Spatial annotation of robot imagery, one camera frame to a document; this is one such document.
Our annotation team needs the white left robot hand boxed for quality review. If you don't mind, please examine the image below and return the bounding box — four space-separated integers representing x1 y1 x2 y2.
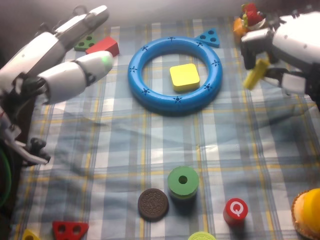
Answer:
0 5 114 105

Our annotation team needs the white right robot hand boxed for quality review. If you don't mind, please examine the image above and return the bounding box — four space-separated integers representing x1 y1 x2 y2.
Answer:
241 11 320 96

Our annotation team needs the yellow square block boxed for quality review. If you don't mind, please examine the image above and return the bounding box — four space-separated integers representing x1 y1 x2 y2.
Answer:
242 59 271 91
169 63 201 93

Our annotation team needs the green triangle block with holes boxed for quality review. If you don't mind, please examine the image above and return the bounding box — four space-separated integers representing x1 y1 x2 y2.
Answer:
73 33 97 52

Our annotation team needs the red wedge block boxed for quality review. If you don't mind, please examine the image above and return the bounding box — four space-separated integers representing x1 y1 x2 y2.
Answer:
85 36 120 57

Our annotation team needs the blue triangle block with holes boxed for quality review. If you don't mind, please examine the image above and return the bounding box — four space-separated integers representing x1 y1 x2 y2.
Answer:
194 27 221 49

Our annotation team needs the orange toy cupcake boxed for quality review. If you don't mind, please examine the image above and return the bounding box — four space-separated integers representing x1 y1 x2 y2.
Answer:
291 187 320 240

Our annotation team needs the yellow block with hole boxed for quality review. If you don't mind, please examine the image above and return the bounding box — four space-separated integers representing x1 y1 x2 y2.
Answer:
21 228 41 240

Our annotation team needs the red triangle block with holes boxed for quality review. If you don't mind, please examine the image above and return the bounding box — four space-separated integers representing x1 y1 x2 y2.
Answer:
51 221 90 240

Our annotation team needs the chocolate sandwich cookie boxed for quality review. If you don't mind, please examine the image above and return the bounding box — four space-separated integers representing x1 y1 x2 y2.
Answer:
137 188 170 222

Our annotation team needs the yellow-green round piece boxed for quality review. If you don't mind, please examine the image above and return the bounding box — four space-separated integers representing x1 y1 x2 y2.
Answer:
187 231 217 240

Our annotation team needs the blue plaid table cloth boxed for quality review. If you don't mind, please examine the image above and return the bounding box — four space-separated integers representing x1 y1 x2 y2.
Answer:
11 16 320 240

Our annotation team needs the green cylinder with hole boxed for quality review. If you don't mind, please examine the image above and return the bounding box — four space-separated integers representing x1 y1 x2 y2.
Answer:
166 165 200 201

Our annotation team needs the red cylinder with letter Q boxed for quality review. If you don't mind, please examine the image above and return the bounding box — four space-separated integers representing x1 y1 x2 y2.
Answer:
223 197 249 226

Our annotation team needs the blue plastic ring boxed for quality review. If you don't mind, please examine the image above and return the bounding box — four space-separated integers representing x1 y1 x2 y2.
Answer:
127 35 224 117

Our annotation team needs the green cable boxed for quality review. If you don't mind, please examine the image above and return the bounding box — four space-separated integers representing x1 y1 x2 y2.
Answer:
0 147 13 207

